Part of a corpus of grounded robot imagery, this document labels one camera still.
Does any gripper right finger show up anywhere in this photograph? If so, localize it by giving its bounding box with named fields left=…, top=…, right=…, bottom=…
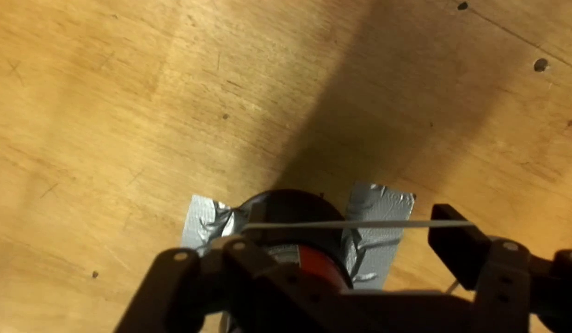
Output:
left=427, top=203, right=572, bottom=333

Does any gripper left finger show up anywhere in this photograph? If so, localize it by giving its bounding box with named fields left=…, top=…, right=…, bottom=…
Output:
left=114, top=200, right=326, bottom=333

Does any jar with black lid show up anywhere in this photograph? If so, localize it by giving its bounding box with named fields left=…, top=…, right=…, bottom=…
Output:
left=238, top=189, right=356, bottom=294

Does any grey duct tape strip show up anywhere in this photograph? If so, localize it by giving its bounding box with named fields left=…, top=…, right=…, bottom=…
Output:
left=341, top=182, right=416, bottom=291
left=181, top=194, right=249, bottom=258

